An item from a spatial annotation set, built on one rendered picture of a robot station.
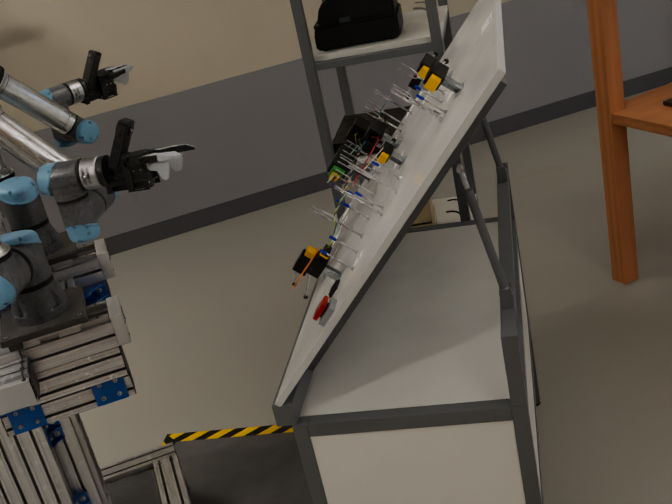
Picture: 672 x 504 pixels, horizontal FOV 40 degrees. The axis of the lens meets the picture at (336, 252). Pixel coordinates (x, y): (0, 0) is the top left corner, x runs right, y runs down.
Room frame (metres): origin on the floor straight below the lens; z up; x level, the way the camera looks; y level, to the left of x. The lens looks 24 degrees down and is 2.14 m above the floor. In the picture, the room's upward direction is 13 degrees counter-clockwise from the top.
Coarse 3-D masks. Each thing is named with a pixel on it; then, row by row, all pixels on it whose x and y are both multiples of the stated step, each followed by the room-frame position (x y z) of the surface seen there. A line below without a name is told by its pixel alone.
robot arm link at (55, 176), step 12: (48, 168) 2.07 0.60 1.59; (60, 168) 2.06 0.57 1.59; (72, 168) 2.05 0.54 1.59; (48, 180) 2.05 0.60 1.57; (60, 180) 2.05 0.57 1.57; (72, 180) 2.04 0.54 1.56; (48, 192) 2.06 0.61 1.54; (60, 192) 2.05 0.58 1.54; (72, 192) 2.05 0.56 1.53; (84, 192) 2.07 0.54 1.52
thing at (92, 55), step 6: (90, 54) 3.12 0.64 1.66; (96, 54) 3.11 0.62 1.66; (90, 60) 3.11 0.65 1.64; (96, 60) 3.10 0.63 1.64; (90, 66) 3.10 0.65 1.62; (96, 66) 3.10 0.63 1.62; (84, 72) 3.12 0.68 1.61; (90, 72) 3.09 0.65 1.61; (96, 72) 3.10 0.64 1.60; (84, 78) 3.11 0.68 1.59; (90, 78) 3.09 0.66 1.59; (90, 84) 3.08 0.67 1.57
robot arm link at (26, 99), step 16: (0, 80) 2.76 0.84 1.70; (16, 80) 2.81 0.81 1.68; (0, 96) 2.78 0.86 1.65; (16, 96) 2.79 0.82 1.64; (32, 96) 2.82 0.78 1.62; (32, 112) 2.82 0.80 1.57; (48, 112) 2.84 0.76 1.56; (64, 112) 2.87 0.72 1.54; (64, 128) 2.86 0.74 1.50; (80, 128) 2.87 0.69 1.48; (96, 128) 2.90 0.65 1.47
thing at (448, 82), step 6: (444, 60) 2.29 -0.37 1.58; (432, 66) 2.22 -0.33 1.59; (438, 66) 2.23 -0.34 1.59; (444, 66) 2.23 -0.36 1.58; (432, 72) 2.20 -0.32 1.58; (438, 72) 2.20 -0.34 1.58; (444, 72) 2.21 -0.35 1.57; (426, 78) 2.21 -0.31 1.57; (444, 78) 2.19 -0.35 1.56; (450, 78) 2.22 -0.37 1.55; (444, 84) 2.22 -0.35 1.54; (450, 84) 2.23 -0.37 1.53; (456, 84) 2.21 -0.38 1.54; (462, 84) 2.21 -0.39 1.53; (450, 90) 2.22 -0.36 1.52; (456, 90) 2.22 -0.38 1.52; (456, 96) 2.21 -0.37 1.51
